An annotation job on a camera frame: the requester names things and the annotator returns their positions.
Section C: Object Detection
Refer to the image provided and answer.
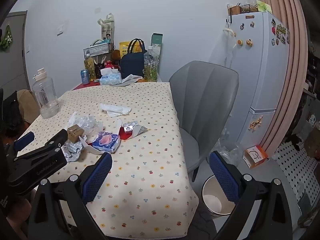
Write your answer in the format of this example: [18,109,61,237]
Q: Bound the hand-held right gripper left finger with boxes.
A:
[27,152,113,240]

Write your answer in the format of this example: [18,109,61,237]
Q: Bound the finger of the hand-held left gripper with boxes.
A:
[14,130,69,163]
[14,131,35,152]

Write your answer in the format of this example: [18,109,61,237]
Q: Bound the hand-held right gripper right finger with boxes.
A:
[209,151,294,240]

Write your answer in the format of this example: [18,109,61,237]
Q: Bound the small cardboard box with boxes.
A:
[67,124,84,142]

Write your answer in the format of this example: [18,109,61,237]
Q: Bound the foil wrapper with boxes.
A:
[61,140,84,163]

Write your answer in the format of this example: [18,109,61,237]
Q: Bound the white trash bin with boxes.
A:
[201,174,237,218]

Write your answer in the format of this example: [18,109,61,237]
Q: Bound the clear plastic wrapper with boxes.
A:
[75,114,103,137]

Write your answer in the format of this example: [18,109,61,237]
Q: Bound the pink and blue tissue pack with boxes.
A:
[92,131,121,153]

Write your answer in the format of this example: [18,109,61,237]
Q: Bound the silver blister pack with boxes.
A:
[121,121,139,132]

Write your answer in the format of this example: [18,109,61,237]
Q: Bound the person's left forearm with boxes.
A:
[5,195,34,240]

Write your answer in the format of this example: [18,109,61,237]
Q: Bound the clear plastic bag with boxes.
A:
[216,140,244,165]

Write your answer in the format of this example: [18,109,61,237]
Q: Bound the brown chair backrest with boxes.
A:
[17,89,40,124]

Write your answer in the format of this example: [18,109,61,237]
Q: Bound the orange and white box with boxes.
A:
[244,145,268,169]

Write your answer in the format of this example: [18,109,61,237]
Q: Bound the clear plastic water jug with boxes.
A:
[31,68,61,119]

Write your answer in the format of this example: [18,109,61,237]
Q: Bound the red packet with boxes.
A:
[119,126,135,140]

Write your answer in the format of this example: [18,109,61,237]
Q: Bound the floral tablecloth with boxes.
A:
[15,81,200,239]

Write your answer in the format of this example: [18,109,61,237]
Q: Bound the gold dragon magnet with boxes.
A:
[248,116,263,132]

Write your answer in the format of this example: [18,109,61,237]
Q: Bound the crumpled white tissue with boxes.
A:
[100,103,132,117]

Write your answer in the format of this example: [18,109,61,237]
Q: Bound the blue drink can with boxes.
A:
[80,69,91,85]

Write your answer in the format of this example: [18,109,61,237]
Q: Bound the small yellow oil bottle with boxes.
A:
[84,56,97,81]

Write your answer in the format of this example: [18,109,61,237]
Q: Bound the blue tissue box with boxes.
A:
[99,68,122,85]

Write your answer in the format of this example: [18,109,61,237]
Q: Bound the black pen holder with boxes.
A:
[94,56,107,79]

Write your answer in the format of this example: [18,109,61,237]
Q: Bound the grey door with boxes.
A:
[0,11,28,93]

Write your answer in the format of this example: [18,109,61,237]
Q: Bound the grey upholstered chair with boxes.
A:
[169,60,239,182]

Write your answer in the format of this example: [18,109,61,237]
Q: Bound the grey booklet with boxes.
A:
[110,81,140,87]

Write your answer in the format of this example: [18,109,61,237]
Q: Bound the white cloth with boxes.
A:
[122,74,140,85]

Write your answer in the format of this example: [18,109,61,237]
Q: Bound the brown shipping carton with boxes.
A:
[304,127,320,158]

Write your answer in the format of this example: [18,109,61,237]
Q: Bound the navy lunch bag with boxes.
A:
[119,38,148,80]

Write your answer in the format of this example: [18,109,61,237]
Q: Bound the yellow snack packet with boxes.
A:
[119,41,135,58]

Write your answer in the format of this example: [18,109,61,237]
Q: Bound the white refrigerator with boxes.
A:
[209,11,290,155]

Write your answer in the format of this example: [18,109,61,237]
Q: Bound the large clear plastic bottle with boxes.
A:
[143,46,158,82]

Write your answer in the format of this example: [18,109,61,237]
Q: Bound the white printed tote bag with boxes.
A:
[97,14,116,48]

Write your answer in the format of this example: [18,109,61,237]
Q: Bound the cluttered dark shelf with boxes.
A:
[300,42,320,130]

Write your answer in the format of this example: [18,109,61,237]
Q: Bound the tall green box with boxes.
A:
[150,33,163,55]

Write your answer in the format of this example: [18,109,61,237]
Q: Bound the pink curtain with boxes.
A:
[257,0,310,153]

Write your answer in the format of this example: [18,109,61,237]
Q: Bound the white hanging bag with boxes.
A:
[223,22,237,65]

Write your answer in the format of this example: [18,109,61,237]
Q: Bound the cluster of fridge magnets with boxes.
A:
[270,17,290,47]

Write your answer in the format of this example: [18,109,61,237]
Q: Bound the light green box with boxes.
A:
[256,0,272,12]

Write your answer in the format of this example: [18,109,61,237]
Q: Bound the black wire basket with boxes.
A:
[83,43,112,58]

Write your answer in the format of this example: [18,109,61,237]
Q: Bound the green wall hanging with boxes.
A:
[0,24,13,51]

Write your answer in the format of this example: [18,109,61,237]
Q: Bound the dark wire storage basket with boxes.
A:
[240,4,259,13]

